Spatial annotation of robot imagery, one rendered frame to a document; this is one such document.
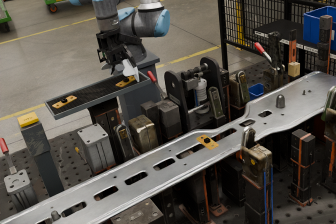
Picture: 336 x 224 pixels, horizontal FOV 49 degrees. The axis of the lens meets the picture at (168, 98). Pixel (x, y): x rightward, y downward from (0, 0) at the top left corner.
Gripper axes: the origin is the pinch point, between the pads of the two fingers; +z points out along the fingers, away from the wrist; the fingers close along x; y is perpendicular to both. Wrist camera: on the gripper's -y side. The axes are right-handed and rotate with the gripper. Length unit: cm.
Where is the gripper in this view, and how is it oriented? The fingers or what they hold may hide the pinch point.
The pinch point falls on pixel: (125, 77)
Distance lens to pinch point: 137.8
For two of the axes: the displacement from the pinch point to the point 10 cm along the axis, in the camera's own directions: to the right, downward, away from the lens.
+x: 7.5, 2.2, -6.2
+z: 1.4, 8.6, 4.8
